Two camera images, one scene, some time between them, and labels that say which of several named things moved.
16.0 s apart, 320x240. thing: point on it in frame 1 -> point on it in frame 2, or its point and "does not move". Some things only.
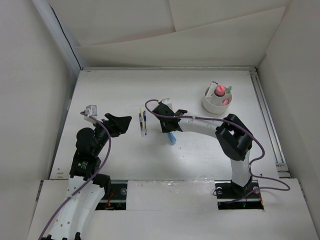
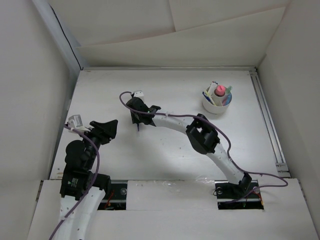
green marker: [228, 90] does not move
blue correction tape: [172, 138] -> [227, 99]
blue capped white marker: [213, 88] does not move
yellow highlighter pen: [142, 122] -> [210, 97]
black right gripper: [165, 129] -> [134, 118]
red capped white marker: [210, 89] does not move
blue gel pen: [145, 120] -> [207, 98]
